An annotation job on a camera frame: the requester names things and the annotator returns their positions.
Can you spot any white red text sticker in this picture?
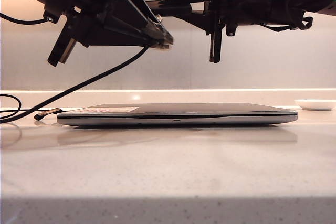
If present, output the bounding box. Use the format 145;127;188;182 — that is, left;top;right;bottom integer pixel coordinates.
78;106;140;113

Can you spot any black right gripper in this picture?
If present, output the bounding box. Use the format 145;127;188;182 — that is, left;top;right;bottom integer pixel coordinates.
157;0;274;65

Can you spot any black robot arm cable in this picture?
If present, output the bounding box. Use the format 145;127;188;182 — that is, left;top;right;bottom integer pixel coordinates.
0;13;50;25
258;15;313;33

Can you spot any silver Dell laptop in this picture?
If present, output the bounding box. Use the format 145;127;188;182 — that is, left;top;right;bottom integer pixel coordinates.
56;102;299;127

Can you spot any small white dish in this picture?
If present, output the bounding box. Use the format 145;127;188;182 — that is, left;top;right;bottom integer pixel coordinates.
294;99;333;111

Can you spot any black charging cable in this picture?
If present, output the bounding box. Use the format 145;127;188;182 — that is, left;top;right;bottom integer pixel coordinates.
0;15;171;124

